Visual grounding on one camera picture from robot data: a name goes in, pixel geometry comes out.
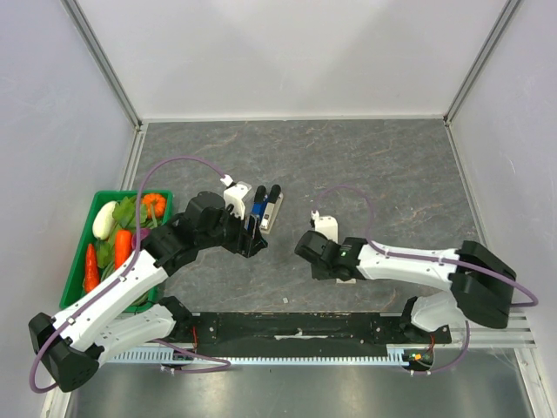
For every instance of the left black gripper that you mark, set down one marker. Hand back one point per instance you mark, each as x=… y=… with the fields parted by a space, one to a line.
x=247 y=243

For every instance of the beige black stapler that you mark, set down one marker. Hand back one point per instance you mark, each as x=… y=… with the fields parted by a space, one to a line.
x=270 y=208

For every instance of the blue stapler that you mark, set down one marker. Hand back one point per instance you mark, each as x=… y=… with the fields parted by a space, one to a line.
x=258 y=208

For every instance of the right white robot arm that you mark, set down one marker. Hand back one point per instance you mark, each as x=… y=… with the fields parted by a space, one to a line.
x=471 y=282

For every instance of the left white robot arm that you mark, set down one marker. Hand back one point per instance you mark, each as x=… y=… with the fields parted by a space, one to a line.
x=74 y=343

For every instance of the white staple box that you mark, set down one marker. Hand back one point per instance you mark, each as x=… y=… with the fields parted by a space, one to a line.
x=346 y=282

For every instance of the orange toy pumpkin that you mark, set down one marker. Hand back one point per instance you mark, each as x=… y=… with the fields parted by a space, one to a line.
x=155 y=204

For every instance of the purple toy onion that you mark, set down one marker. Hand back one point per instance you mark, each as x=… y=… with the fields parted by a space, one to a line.
x=140 y=234

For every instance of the orange toy carrot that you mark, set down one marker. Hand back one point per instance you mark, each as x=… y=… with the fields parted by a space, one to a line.
x=122 y=247

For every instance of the green toy leafy vegetable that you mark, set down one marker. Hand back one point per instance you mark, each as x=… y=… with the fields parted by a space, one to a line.
x=124 y=213

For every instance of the green toy beans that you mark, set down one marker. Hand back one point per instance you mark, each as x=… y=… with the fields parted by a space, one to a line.
x=108 y=270

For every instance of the white toy eggplant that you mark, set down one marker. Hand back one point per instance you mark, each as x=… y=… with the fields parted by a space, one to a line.
x=104 y=221

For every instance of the red toy chili pepper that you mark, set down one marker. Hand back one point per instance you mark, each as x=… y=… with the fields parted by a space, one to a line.
x=91 y=273

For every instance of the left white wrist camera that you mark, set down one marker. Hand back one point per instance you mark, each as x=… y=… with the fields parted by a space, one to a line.
x=236 y=195

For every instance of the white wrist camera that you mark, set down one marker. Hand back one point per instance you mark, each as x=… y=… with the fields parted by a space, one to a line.
x=326 y=225
x=236 y=195

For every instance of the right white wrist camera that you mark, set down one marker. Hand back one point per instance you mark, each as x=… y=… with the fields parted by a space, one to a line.
x=326 y=225

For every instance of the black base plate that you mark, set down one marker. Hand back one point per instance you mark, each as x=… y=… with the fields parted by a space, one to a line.
x=300 y=335

